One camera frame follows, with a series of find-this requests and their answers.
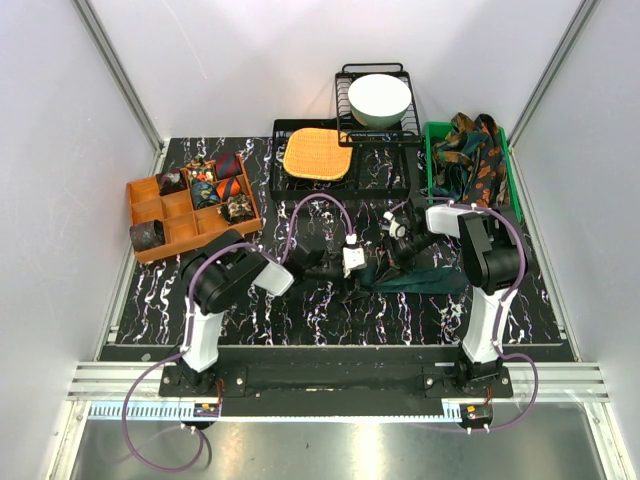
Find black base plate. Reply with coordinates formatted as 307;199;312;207
159;346;513;420

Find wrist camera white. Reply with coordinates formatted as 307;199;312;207
342;245;367;278
383;211;409;240

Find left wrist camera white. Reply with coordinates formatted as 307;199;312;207
342;245;367;278

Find orange woven pot holder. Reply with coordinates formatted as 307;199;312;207
282;127;352;181

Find rolled colourful floral tie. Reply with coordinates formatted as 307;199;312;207
186;161;217;184

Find brown blue tie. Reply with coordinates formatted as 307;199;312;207
129;219;165;252

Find rolled maroon striped tie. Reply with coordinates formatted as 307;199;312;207
214;153;243;180

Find rolled dark floral tie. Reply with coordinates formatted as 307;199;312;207
155;169;187;196

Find orange wooden divided box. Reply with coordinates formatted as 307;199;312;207
127;152;263;264

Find green plastic bin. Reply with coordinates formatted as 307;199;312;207
423;113;523;221

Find rolled beige patterned tie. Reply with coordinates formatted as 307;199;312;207
219;194;255;225

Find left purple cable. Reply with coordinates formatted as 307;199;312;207
120;193;357;474

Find rolled blue paisley tie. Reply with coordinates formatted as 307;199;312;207
191;181;221;210

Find white bowl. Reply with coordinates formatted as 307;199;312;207
347;74;412;129

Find navy tie orange flowers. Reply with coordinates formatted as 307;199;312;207
456;114;506;207

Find black wire dish rack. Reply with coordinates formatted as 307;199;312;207
334;62;421;147

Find brown teal patterned tie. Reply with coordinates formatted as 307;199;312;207
431;112;485;197

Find dark green tie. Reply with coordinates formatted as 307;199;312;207
359;267;469;295

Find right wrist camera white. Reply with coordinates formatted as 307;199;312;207
383;211;409;240

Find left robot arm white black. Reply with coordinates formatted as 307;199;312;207
180;229;367;396

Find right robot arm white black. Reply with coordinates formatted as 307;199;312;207
370;197;530;397

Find rolled navy orange striped tie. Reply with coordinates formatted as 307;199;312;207
216;175;248;202

